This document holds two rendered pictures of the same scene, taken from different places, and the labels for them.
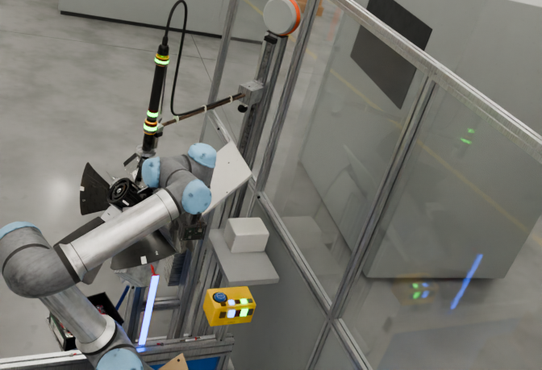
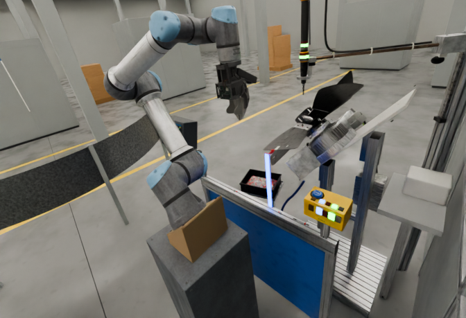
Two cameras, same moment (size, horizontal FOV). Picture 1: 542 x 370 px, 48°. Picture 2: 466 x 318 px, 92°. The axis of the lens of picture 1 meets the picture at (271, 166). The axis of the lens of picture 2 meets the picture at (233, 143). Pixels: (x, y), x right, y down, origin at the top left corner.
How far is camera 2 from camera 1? 1.54 m
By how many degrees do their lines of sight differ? 66
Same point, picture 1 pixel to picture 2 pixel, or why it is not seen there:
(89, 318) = (166, 136)
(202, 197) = (157, 20)
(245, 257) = (415, 201)
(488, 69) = not seen: outside the picture
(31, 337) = (299, 208)
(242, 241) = (414, 185)
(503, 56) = not seen: outside the picture
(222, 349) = (325, 246)
